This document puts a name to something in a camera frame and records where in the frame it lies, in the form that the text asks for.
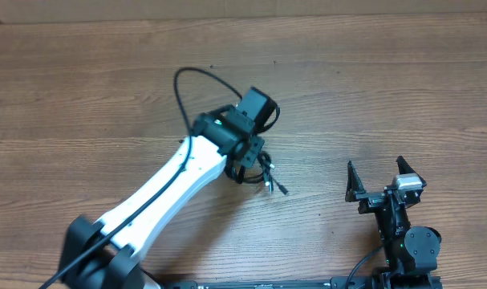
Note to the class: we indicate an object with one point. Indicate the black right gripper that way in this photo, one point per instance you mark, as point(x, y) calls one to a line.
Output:
point(371, 199)

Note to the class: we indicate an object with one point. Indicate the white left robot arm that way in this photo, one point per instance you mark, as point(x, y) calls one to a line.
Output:
point(107, 253)

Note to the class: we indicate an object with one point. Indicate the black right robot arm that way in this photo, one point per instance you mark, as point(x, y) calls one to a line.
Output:
point(411, 251)

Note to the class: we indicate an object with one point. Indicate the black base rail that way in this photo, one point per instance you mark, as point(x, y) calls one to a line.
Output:
point(339, 282)

